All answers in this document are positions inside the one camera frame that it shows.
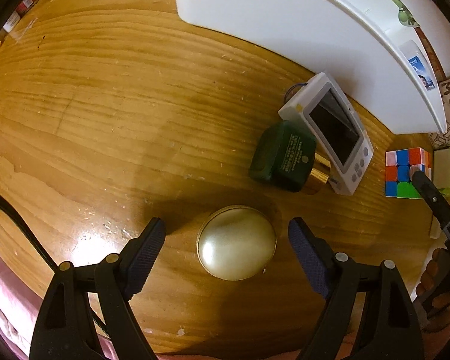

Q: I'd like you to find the multicoloured puzzle cube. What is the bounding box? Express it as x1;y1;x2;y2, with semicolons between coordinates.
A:
385;147;433;199

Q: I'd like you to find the person's right hand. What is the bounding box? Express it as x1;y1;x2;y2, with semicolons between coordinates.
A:
413;249;450;332

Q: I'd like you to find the green tissue pack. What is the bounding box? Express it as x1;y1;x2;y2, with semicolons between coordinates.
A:
433;148;450;197

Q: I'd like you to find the round pearl compact tin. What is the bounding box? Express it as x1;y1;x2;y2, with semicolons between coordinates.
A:
196;205;277;281

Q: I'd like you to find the green perfume bottle gold cap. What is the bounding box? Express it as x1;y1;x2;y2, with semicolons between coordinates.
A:
249;120;331;195

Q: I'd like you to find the white plastic storage bin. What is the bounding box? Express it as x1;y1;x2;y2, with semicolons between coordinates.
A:
176;0;447;134

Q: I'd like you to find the white digital camera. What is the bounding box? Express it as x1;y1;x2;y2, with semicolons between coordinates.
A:
279;72;374;196

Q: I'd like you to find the black cable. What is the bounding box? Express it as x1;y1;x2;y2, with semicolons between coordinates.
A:
0;186;112;338

